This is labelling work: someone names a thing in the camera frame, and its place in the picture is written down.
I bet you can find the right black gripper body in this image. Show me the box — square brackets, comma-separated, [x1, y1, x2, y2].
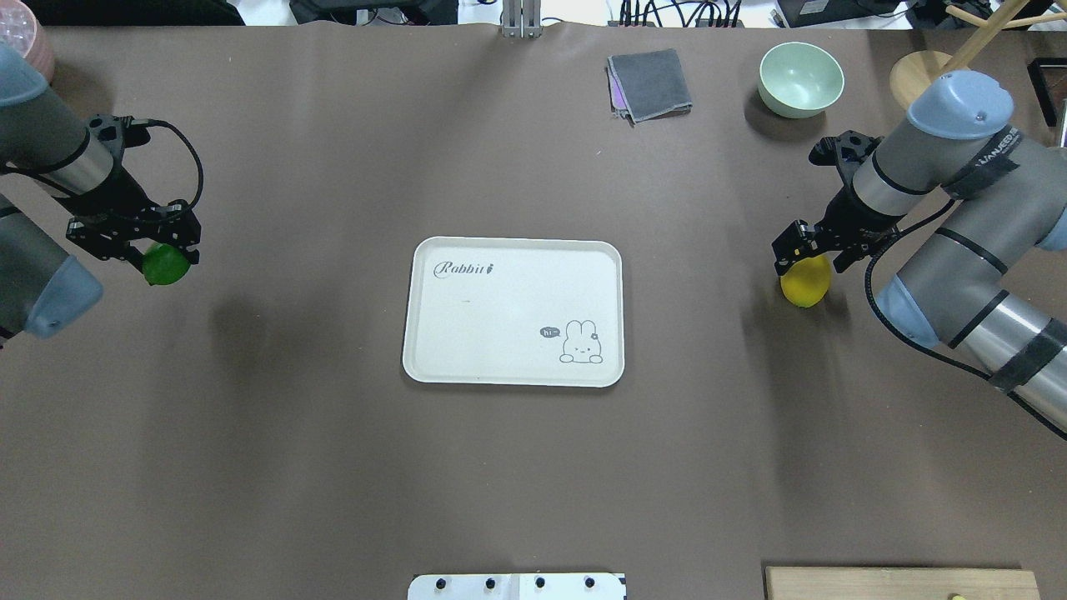
[771, 192, 902, 262]

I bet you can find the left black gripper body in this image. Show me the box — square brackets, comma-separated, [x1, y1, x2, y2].
[65, 171, 203, 259]

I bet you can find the green lime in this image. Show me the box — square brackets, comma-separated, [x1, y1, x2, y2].
[141, 242, 191, 286]

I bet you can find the yellow lemon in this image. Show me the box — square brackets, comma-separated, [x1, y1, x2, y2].
[779, 254, 832, 307]

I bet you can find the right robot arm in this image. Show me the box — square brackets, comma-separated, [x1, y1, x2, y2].
[771, 72, 1066, 437]

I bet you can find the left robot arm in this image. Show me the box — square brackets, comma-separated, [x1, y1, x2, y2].
[1, 46, 205, 343]

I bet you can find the white rabbit tray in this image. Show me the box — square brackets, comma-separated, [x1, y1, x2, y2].
[403, 236, 625, 388]

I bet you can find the mint green bowl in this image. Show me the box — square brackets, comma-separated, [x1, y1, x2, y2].
[757, 42, 845, 119]

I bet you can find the wooden mug tree stand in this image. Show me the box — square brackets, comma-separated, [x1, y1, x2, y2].
[889, 1, 1066, 109]

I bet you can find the pink bowl with ice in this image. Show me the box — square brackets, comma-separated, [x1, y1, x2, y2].
[1, 1, 55, 84]

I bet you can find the grey folded cloth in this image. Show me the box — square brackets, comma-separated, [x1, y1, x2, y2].
[606, 48, 692, 124]

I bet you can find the wooden cutting board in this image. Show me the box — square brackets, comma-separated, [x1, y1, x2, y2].
[765, 566, 1040, 599]

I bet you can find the aluminium frame post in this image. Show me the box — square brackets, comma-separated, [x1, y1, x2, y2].
[500, 0, 544, 40]

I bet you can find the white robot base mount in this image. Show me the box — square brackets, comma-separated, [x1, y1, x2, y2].
[407, 571, 628, 599]

